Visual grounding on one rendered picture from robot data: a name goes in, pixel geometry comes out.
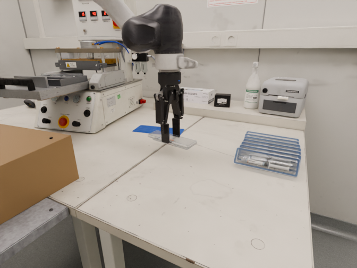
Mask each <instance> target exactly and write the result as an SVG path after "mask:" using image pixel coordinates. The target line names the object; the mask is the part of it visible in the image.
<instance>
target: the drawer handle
mask: <svg viewBox="0 0 357 268"><path fill-rule="evenodd" d="M5 85H11V86H28V91H33V90H36V89H35V84H34V82H33V80H32V79H23V78H0V89H5Z"/></svg>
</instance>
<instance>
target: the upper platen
mask: <svg viewBox="0 0 357 268"><path fill-rule="evenodd" d="M86 56H87V58H73V59H63V60H77V61H100V63H101V58H94V53H86ZM105 63H107V67H112V66H117V65H116V59H115V58H105Z"/></svg>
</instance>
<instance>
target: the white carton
mask: <svg viewBox="0 0 357 268"><path fill-rule="evenodd" d="M181 88H184V95H183V96H184V102H189V103H199V104H210V103H211V102H213V101H214V95H215V90H214V89H204V88H190V87H181Z"/></svg>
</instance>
